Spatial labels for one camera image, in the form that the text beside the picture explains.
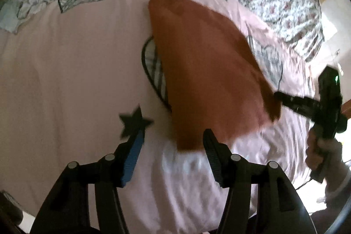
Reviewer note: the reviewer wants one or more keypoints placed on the person's right hand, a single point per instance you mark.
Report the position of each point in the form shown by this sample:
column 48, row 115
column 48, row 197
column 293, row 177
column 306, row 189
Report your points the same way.
column 312, row 153

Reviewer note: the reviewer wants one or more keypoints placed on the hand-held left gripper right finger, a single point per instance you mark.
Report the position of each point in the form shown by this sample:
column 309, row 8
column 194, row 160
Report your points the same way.
column 215, row 157

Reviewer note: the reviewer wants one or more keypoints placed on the rust orange knit sweater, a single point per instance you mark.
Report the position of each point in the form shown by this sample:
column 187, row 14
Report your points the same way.
column 205, row 64

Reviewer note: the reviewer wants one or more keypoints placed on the pink bed sheet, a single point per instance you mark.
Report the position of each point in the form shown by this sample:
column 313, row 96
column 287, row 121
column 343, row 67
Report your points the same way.
column 68, row 72

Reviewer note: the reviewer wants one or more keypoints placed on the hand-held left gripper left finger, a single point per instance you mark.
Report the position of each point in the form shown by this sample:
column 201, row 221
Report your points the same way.
column 133, row 157

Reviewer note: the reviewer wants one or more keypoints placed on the person's right forearm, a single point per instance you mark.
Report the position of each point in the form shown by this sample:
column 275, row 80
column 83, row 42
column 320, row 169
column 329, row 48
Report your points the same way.
column 338, row 168

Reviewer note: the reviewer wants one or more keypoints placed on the small-flower print quilt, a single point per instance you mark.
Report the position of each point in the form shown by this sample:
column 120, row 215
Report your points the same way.
column 274, row 3

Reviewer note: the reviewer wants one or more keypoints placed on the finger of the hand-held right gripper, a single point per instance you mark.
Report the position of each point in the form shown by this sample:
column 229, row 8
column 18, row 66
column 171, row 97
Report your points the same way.
column 297, row 103

